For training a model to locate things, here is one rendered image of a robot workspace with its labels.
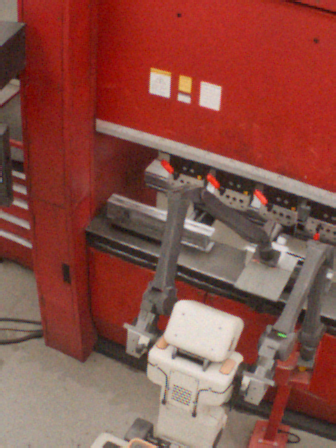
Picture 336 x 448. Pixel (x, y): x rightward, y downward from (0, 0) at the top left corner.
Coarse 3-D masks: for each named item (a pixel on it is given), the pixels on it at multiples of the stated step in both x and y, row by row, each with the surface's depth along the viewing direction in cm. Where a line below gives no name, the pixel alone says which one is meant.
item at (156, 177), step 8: (160, 160) 359; (168, 160) 358; (152, 168) 353; (160, 168) 353; (152, 176) 351; (160, 176) 350; (152, 184) 355; (160, 184) 352; (168, 184) 350; (256, 200) 340; (232, 208) 343; (256, 208) 337; (248, 216) 342; (256, 216) 340; (264, 224) 340; (296, 232) 335; (304, 232) 333; (304, 240) 336; (320, 240) 332
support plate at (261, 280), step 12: (252, 264) 307; (288, 264) 308; (240, 276) 301; (252, 276) 301; (264, 276) 302; (276, 276) 302; (288, 276) 303; (240, 288) 296; (252, 288) 296; (264, 288) 297; (276, 288) 297; (276, 300) 292
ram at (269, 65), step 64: (128, 0) 265; (192, 0) 254; (256, 0) 243; (128, 64) 284; (192, 64) 272; (256, 64) 260; (320, 64) 249; (192, 128) 290; (256, 128) 278; (320, 128) 265
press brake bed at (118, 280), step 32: (96, 256) 343; (128, 256) 333; (96, 288) 357; (128, 288) 347; (192, 288) 328; (224, 288) 321; (96, 320) 375; (128, 320) 362; (160, 320) 351; (256, 320) 323; (256, 352) 336; (320, 352) 319; (320, 384) 332; (288, 416) 362; (320, 416) 353
